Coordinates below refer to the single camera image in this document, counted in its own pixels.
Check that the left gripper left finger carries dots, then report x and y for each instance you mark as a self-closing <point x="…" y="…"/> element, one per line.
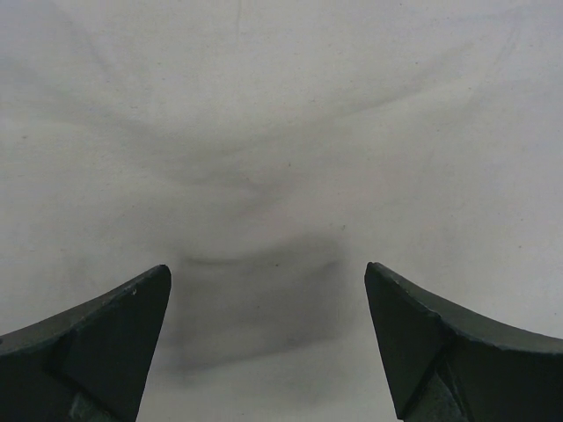
<point x="90" y="362"/>

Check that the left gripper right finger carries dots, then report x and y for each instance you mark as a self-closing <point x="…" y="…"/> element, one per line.
<point x="444" y="362"/>

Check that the beige cloth wrap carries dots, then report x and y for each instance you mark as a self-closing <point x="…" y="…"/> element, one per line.
<point x="267" y="151"/>

